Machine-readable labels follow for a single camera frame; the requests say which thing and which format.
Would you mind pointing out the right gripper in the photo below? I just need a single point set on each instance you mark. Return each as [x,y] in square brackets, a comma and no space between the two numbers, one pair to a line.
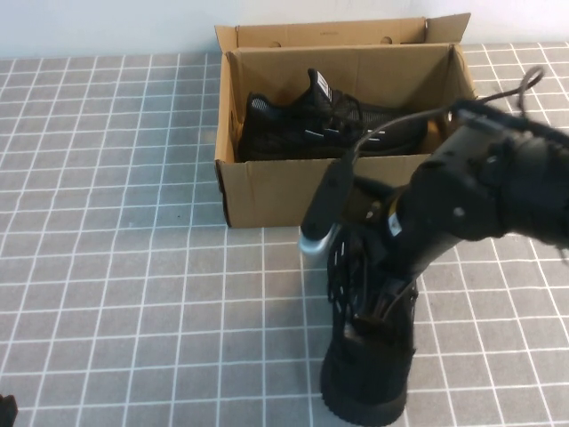
[422,231]

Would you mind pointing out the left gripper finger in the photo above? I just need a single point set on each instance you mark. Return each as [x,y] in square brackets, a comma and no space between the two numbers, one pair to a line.
[6,411]

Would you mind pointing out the black knit sneaker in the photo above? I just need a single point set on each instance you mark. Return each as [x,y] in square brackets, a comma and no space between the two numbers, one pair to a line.
[369,373]
[284,129]

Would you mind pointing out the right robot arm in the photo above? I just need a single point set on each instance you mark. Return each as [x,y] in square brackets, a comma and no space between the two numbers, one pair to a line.
[511,187]

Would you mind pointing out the brown cardboard shoe box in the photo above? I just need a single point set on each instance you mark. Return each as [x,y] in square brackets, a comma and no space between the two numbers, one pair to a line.
[266,191]

